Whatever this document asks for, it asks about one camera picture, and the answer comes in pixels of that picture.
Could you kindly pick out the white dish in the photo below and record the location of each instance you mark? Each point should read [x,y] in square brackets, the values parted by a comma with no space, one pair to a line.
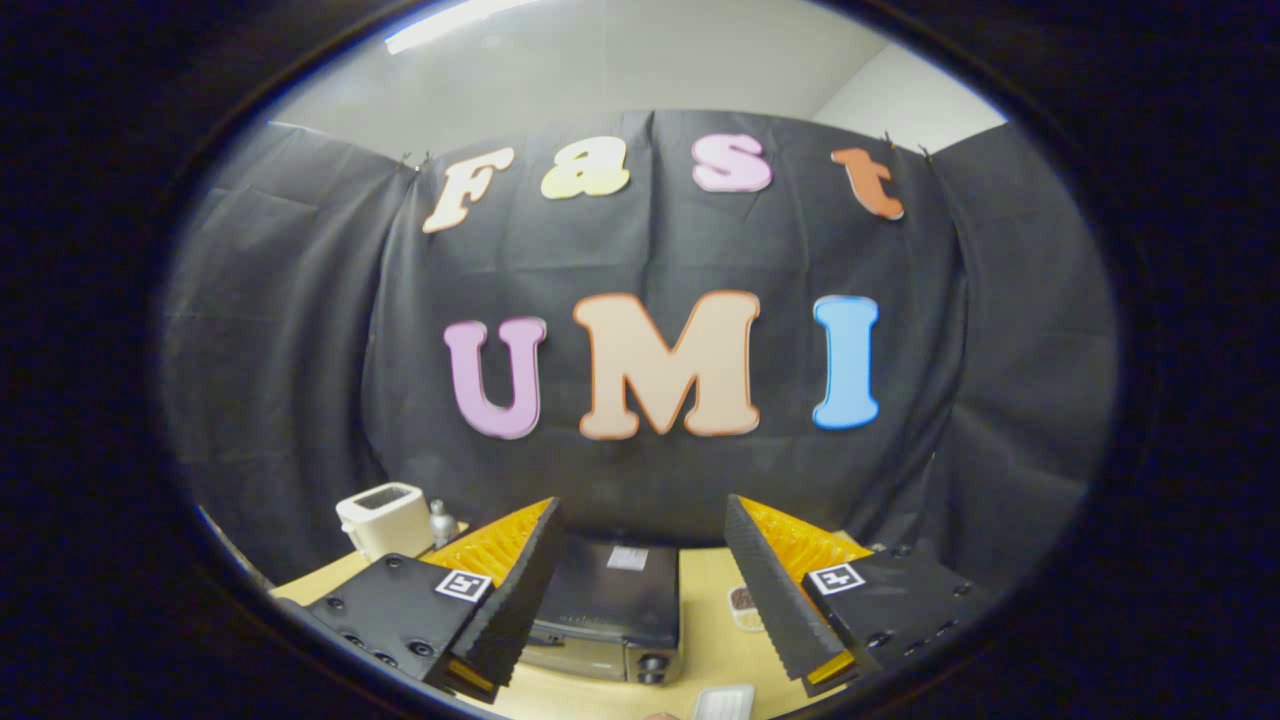
[724,702]

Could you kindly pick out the small silver shaker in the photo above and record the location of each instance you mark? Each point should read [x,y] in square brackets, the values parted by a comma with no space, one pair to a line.
[443,525]

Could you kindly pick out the long ceiling light panel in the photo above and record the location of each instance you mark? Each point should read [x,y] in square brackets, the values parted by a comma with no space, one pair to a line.
[460,22]

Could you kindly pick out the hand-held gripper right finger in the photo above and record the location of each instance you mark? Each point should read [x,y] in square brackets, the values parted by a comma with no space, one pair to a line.
[775,595]

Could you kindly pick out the black toaster oven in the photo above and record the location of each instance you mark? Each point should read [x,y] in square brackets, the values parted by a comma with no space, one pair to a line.
[610,600]

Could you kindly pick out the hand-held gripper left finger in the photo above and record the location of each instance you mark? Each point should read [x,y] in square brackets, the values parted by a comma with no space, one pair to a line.
[515,600]

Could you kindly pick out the white bread toaster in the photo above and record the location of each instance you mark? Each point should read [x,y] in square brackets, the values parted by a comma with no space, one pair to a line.
[385,520]

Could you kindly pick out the black backdrop cloth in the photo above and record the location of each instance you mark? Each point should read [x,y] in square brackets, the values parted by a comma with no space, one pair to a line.
[300,330]

